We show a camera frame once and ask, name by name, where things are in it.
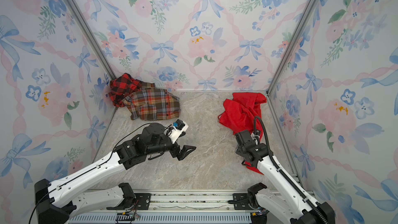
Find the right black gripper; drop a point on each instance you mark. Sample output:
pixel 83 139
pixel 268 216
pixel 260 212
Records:
pixel 238 150

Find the left corner aluminium post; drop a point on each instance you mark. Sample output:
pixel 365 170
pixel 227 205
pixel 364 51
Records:
pixel 88 34

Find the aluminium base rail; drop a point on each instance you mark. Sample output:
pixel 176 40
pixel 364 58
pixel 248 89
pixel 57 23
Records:
pixel 181 207

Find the brown multicolour plaid shirt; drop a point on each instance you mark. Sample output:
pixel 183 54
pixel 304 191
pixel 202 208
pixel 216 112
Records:
pixel 150 103

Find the red black checked cloth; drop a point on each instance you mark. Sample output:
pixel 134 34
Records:
pixel 121 87

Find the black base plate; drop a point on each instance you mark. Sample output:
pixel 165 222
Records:
pixel 245 201
pixel 141 201

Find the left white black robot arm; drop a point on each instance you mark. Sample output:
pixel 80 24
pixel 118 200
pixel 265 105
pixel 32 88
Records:
pixel 59 200

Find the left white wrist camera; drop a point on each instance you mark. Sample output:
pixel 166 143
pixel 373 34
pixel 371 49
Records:
pixel 178 128

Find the right corner aluminium post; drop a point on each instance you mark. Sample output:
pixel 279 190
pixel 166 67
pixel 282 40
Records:
pixel 301 25

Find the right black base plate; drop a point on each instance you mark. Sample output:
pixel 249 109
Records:
pixel 245 201

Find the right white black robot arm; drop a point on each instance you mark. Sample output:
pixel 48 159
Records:
pixel 295 205

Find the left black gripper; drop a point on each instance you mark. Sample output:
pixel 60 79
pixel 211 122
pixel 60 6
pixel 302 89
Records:
pixel 183 154

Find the corner aluminium post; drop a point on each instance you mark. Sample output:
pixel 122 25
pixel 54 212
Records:
pixel 88 34
pixel 301 25

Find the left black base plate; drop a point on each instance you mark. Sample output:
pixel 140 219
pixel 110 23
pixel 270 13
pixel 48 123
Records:
pixel 141 201

